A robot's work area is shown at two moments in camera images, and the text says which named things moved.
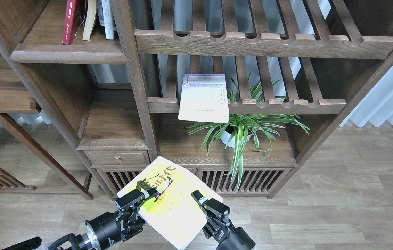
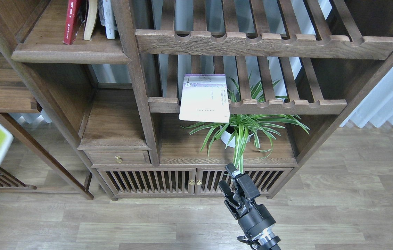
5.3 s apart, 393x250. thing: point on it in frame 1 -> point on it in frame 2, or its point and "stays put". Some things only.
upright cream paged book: [90, 16] stays put
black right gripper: [228, 237] -> [253, 218]
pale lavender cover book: [204, 98] stays put
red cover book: [75, 15] stays put
